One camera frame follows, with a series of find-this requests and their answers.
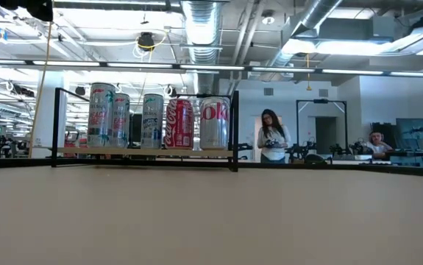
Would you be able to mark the red equipment crate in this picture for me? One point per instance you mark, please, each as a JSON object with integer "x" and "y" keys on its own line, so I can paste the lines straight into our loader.
{"x": 72, "y": 140}

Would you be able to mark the blue equipment rack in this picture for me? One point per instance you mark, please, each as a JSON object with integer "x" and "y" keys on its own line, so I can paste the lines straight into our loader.
{"x": 413, "y": 136}

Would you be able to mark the seated person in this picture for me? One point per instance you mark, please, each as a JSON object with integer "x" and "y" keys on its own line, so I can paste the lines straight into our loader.
{"x": 378, "y": 147}

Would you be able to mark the silver Diet Coke can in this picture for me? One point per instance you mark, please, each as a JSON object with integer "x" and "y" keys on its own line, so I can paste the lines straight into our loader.
{"x": 215, "y": 125}

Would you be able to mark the black metal station frame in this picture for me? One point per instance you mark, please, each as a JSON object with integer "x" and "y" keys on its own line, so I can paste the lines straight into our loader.
{"x": 321, "y": 101}

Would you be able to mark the square wall vent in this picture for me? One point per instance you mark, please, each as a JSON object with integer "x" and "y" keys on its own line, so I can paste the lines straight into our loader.
{"x": 323, "y": 92}
{"x": 268, "y": 91}

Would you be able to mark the dark handheld device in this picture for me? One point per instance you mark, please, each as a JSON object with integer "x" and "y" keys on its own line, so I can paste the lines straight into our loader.
{"x": 273, "y": 143}

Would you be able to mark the red Coca-Cola Star Wars can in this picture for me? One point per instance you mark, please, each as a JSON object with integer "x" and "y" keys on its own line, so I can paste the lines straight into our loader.
{"x": 180, "y": 125}

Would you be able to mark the standing person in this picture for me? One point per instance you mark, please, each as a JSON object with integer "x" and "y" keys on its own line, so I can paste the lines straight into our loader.
{"x": 273, "y": 134}

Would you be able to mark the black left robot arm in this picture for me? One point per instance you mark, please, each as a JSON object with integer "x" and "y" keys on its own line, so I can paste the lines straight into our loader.
{"x": 40, "y": 9}

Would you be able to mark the round ceiling smoke detector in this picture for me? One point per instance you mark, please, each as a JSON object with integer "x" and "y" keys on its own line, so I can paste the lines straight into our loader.
{"x": 268, "y": 19}

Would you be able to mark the dark grey door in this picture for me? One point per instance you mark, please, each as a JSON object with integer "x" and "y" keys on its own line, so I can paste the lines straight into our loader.
{"x": 326, "y": 132}

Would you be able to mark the slim Peach Vibe can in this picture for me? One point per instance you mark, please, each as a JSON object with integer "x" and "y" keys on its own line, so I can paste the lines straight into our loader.
{"x": 122, "y": 121}
{"x": 101, "y": 117}

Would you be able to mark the yellow ceiling pendant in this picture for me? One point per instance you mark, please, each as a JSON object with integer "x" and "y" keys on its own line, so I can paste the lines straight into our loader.
{"x": 308, "y": 87}

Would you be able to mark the black ceiling device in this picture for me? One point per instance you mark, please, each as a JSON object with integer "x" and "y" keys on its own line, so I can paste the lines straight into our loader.
{"x": 146, "y": 40}

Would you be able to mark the wooden shelf with black frame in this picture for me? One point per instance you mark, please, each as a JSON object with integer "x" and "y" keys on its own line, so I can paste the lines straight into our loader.
{"x": 189, "y": 152}

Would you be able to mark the silver round air duct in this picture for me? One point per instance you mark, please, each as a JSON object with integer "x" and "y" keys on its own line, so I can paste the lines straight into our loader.
{"x": 201, "y": 29}

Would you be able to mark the black computer monitor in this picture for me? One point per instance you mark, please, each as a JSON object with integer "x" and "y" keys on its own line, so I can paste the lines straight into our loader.
{"x": 135, "y": 129}

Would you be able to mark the silver slanted air duct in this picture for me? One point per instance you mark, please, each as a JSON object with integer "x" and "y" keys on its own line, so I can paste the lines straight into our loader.
{"x": 306, "y": 18}

